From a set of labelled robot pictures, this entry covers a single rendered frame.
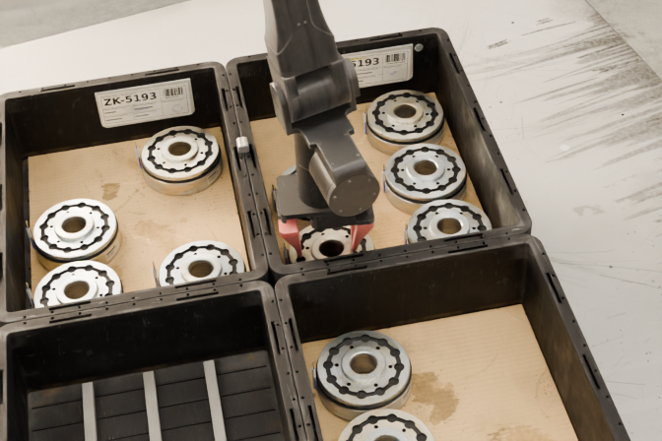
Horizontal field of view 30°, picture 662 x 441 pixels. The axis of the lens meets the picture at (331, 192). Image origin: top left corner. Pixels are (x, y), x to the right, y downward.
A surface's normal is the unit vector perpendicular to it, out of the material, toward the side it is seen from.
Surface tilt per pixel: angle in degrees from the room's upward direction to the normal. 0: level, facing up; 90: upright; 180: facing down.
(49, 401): 0
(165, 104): 90
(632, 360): 0
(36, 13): 0
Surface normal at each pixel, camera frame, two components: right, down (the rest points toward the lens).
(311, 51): 0.34, 0.51
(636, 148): -0.04, -0.73
